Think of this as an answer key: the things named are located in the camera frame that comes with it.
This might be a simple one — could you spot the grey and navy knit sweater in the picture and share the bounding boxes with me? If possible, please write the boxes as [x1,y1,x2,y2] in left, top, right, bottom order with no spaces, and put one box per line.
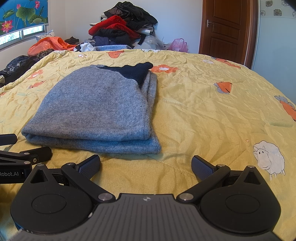
[22,62,161,155]

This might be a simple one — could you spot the dark floral garment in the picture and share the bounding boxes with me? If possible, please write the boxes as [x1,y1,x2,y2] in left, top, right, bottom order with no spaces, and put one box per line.
[0,49,54,87]

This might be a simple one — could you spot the window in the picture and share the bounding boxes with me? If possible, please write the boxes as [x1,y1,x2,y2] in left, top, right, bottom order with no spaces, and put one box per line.
[1,25,47,50]

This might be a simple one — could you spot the orange garment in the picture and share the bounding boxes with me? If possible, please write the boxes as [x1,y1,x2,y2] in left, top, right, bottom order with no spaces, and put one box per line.
[27,37,76,56]

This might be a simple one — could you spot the white silver plastic bag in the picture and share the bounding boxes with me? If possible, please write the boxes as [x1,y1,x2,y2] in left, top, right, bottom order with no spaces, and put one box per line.
[73,42,96,52]

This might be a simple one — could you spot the lotus print window blind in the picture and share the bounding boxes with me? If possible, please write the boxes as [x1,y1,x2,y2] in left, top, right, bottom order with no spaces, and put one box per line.
[1,0,48,35]

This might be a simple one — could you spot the navy garment in pile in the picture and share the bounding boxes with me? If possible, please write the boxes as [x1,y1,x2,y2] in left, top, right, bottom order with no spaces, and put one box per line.
[92,29,136,48]

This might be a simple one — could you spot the light blue folded blanket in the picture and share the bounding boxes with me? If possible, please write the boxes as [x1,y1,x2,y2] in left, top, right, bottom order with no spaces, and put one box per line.
[95,45,132,51]

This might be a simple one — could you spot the pink plastic basket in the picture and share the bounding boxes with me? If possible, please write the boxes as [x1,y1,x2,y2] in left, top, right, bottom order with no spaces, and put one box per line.
[168,38,188,53]

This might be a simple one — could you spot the white frosted wardrobe door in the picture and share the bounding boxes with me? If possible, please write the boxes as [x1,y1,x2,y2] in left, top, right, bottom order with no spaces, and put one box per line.
[252,1,296,103]

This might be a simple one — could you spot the brown wooden door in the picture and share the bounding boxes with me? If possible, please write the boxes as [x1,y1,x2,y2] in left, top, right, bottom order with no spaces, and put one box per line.
[199,0,259,68]

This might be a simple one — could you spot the red garment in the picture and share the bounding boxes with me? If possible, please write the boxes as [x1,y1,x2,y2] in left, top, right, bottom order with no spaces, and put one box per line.
[88,15,140,40]

